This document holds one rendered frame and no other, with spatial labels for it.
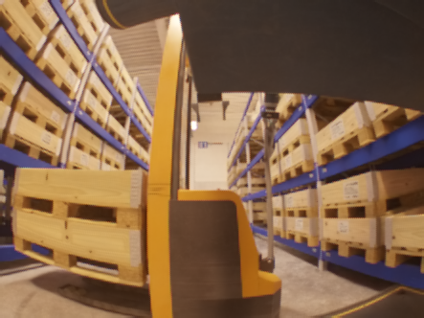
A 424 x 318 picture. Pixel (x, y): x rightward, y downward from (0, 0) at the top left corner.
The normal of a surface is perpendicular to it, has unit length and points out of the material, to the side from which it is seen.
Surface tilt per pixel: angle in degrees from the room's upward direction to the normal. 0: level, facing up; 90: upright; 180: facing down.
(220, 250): 90
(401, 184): 90
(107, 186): 90
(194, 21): 180
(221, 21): 180
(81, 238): 90
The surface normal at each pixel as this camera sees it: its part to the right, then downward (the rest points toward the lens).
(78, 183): 0.04, -0.25
